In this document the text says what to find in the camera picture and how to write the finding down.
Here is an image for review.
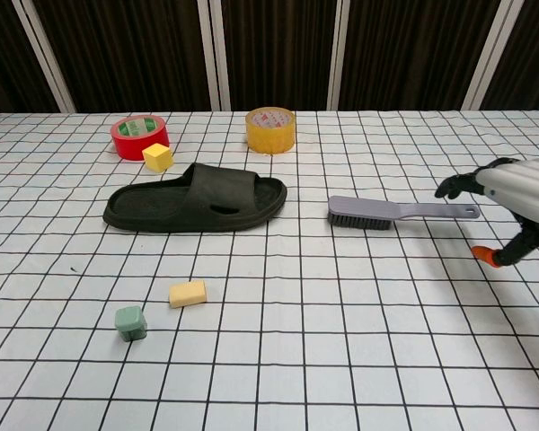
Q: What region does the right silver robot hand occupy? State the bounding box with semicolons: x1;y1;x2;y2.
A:
434;156;539;270

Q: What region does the grey scrub brush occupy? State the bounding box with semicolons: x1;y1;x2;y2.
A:
326;195;482;232

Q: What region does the yellow tape roll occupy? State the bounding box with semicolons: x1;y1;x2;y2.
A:
244;106;297;155

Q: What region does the white checkered tablecloth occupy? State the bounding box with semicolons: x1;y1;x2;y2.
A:
0;109;539;431

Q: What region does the black slipper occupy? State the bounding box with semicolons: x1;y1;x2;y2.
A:
102;163;288;233

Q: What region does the pale yellow block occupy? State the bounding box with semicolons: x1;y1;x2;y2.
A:
168;278;208;310

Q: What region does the yellow cube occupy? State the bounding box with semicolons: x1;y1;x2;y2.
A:
141;143;175;173

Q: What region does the red tape roll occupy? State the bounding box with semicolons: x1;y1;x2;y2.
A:
110;114;171;162

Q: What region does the green block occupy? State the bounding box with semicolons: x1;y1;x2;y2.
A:
114;305;148;343

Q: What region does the white partition frame post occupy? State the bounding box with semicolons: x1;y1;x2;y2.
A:
15;0;78;113
326;0;357;111
463;0;527;111
196;0;233;111

